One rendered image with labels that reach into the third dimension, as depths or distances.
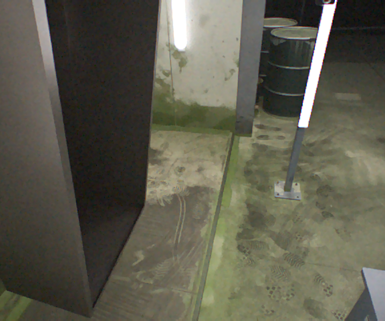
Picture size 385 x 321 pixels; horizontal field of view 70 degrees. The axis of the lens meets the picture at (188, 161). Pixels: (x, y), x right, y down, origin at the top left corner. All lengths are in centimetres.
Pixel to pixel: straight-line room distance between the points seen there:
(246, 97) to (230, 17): 72
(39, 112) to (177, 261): 141
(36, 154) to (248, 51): 225
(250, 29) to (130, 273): 210
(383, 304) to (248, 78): 209
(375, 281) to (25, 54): 115
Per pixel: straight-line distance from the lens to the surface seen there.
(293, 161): 216
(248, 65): 268
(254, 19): 260
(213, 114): 290
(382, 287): 117
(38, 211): 78
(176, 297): 168
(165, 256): 182
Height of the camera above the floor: 153
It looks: 36 degrees down
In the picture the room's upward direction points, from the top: 3 degrees counter-clockwise
